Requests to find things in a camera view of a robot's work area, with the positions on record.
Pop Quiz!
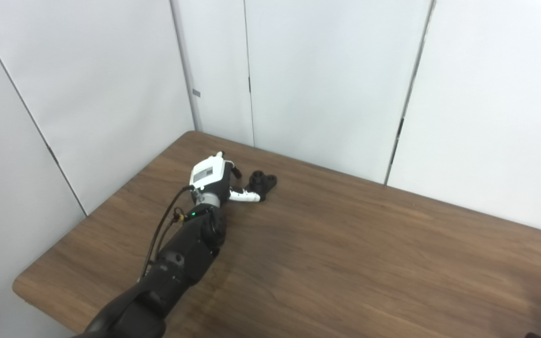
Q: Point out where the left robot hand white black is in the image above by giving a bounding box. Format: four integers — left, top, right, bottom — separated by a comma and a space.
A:
190, 151, 263, 206

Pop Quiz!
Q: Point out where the black flanged holder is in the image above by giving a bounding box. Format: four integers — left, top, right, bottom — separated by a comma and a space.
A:
247, 171, 278, 201

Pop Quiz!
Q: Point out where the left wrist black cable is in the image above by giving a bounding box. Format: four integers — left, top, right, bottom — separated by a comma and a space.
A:
140, 185, 201, 282

